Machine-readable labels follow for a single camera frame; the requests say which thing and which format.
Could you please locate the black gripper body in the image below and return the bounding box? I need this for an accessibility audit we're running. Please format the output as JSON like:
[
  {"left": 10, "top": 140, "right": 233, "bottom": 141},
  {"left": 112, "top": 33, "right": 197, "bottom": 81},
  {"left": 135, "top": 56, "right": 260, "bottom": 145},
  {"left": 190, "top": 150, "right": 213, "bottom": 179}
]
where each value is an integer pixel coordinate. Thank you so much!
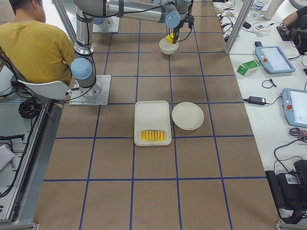
[{"left": 173, "top": 21, "right": 183, "bottom": 33}]

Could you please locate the yellow lemon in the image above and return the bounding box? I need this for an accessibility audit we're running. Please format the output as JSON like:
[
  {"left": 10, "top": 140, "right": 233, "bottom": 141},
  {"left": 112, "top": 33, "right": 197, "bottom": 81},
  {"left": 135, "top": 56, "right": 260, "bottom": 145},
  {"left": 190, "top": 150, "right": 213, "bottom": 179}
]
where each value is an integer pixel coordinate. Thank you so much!
[{"left": 165, "top": 33, "right": 173, "bottom": 44}]

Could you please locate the white ceramic bowl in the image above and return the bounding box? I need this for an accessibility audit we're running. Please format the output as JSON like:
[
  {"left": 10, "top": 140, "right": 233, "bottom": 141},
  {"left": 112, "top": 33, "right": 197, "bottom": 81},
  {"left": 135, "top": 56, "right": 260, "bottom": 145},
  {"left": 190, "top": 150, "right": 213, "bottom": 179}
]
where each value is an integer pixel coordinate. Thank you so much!
[{"left": 159, "top": 38, "right": 179, "bottom": 55}]

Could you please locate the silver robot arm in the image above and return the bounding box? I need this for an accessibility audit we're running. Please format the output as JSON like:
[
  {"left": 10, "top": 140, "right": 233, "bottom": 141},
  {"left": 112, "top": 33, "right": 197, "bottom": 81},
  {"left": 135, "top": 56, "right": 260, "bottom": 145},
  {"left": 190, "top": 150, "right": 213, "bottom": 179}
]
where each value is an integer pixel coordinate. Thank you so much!
[{"left": 71, "top": 0, "right": 194, "bottom": 99}]

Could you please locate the green white carton box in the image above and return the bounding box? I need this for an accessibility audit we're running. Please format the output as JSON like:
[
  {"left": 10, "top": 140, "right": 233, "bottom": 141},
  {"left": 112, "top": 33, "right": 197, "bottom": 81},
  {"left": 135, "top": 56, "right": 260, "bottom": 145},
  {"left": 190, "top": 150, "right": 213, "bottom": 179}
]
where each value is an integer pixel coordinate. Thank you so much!
[{"left": 236, "top": 60, "right": 261, "bottom": 76}]

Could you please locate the cream round plate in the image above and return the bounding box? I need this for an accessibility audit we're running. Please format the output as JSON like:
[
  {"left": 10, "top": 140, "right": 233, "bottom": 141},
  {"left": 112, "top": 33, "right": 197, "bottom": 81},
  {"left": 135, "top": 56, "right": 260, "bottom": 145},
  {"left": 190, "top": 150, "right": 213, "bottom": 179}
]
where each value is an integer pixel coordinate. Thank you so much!
[{"left": 172, "top": 102, "right": 204, "bottom": 130}]

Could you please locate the white rectangular tray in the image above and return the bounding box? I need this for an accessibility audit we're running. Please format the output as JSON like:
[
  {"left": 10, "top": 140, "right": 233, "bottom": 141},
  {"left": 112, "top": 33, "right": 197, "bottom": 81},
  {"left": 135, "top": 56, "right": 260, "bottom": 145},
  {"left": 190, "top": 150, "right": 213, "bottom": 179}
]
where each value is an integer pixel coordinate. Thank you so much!
[{"left": 134, "top": 101, "right": 172, "bottom": 146}]

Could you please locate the blue teach pendant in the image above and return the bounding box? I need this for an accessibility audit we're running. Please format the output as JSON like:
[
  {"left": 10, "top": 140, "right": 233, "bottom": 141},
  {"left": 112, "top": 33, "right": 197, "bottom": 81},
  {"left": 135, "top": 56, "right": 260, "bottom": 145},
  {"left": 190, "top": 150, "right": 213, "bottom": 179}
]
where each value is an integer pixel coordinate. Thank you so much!
[
  {"left": 282, "top": 88, "right": 307, "bottom": 128},
  {"left": 255, "top": 46, "right": 295, "bottom": 74}
]

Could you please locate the black power adapter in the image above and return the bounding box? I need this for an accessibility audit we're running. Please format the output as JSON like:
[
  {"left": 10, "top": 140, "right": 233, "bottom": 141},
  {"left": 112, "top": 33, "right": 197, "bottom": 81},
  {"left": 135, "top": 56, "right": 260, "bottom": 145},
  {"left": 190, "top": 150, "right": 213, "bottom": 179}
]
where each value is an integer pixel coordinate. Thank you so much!
[{"left": 248, "top": 96, "right": 266, "bottom": 105}]

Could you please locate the sliced yellow fruit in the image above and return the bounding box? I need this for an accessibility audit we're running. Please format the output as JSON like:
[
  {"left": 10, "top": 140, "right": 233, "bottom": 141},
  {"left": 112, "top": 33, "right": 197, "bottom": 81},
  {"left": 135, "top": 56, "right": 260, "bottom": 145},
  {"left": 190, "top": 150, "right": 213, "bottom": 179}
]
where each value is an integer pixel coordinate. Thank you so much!
[{"left": 141, "top": 130, "right": 166, "bottom": 142}]

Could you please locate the white chair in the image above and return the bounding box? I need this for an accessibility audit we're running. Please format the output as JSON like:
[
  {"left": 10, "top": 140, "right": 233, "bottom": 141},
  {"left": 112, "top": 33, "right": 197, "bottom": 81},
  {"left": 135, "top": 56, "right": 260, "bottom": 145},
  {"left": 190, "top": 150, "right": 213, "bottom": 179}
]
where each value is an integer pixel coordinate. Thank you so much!
[{"left": 17, "top": 80, "right": 69, "bottom": 101}]

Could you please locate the person in yellow shirt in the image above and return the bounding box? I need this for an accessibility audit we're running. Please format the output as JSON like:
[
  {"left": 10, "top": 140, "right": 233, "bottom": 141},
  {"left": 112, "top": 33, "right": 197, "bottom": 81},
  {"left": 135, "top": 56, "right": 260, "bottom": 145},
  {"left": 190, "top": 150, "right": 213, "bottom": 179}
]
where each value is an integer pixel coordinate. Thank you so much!
[{"left": 0, "top": 0, "right": 75, "bottom": 86}]

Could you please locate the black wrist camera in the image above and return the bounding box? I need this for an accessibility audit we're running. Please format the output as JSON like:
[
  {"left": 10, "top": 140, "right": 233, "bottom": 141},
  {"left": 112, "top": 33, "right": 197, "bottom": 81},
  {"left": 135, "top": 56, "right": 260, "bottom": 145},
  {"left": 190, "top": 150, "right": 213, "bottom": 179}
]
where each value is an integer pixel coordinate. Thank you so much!
[{"left": 187, "top": 15, "right": 195, "bottom": 30}]

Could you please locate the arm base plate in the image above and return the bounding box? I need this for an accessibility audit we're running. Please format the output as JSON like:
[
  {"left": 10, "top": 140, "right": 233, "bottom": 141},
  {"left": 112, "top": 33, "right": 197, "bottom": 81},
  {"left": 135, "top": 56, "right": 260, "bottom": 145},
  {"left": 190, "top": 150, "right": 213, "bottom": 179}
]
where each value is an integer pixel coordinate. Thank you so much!
[
  {"left": 93, "top": 16, "right": 120, "bottom": 33},
  {"left": 69, "top": 75, "right": 111, "bottom": 106}
]

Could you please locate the aluminium frame post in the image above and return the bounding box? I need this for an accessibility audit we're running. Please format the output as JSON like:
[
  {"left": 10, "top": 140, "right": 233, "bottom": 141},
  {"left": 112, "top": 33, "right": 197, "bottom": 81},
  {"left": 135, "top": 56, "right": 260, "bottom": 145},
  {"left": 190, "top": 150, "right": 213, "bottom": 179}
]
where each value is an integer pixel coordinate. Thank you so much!
[{"left": 225, "top": 0, "right": 254, "bottom": 54}]

